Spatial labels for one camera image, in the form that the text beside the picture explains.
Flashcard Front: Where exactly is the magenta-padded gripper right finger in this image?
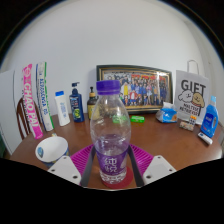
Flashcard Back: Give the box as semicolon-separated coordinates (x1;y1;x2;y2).
127;143;177;188

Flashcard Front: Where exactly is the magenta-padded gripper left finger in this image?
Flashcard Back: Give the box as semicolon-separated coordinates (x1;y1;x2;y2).
47;143;98;188

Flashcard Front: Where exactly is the clear purple-capped water bottle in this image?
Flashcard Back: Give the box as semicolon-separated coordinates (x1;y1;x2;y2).
89;79;132;188

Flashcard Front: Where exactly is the blue patterned paper cup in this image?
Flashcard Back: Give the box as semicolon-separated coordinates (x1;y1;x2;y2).
34;134;71;168

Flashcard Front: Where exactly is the small brown snack packet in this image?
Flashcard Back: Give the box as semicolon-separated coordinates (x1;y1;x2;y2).
178;120;195;132

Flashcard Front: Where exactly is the small green packet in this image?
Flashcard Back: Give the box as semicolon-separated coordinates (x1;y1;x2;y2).
129;114;146;124

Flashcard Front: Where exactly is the blue white tissue pack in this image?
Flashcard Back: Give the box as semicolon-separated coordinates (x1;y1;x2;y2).
155;102;179;124

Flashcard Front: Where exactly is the white remote control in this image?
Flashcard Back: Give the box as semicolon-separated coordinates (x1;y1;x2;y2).
196;131;214;146

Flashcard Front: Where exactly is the white blue-capped lotion bottle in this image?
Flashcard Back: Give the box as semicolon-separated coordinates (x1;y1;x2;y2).
54;90;72;127

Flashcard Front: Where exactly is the dark blue pump bottle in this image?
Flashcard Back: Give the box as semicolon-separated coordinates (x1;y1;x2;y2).
68;81;86;124

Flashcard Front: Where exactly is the dark wooden chair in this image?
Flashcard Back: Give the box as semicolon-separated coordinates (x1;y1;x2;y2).
15;96;36;141

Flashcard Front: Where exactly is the amber glass pump bottle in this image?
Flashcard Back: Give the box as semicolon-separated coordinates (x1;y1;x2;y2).
86;86;99;121

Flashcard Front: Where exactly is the blue detergent bottle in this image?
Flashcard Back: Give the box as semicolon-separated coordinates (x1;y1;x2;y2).
200;95;220;139

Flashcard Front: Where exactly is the tall white green box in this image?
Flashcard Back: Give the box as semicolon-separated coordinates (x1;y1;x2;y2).
35;61;55;132

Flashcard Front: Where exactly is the tall pink printed box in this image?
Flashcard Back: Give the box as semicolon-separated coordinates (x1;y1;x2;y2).
21;63;45;141

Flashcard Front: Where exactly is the framed group photo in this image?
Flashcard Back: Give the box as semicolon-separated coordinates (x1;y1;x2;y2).
95;64;174;114

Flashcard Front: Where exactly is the white paper gift bag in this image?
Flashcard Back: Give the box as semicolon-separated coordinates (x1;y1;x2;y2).
173;59;211;125

